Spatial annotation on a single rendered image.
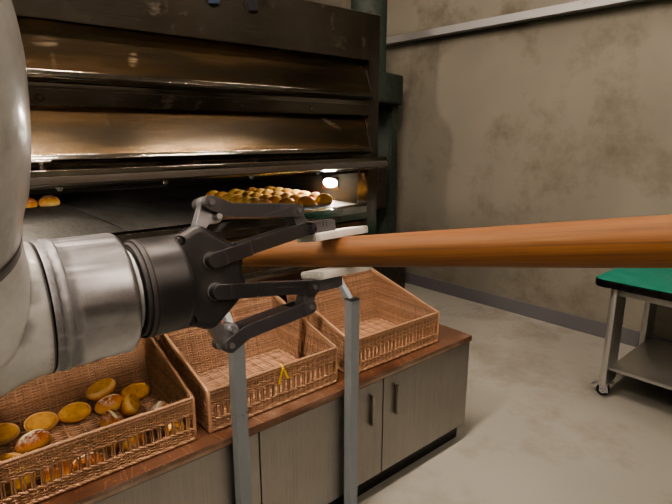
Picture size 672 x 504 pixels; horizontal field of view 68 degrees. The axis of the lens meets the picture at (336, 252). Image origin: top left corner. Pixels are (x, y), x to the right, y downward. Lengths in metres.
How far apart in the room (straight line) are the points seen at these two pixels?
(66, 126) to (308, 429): 1.35
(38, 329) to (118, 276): 0.06
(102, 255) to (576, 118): 4.13
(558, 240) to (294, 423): 1.65
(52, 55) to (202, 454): 1.35
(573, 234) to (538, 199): 4.13
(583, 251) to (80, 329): 0.31
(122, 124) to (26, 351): 1.67
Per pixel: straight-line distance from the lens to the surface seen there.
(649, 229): 0.32
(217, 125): 2.13
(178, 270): 0.38
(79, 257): 0.36
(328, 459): 2.12
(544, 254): 0.35
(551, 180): 4.41
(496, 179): 4.64
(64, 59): 1.94
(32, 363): 0.36
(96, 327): 0.36
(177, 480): 1.76
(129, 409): 1.91
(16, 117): 0.26
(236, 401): 1.66
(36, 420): 1.96
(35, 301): 0.35
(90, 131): 1.95
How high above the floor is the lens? 1.54
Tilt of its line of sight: 13 degrees down
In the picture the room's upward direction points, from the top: straight up
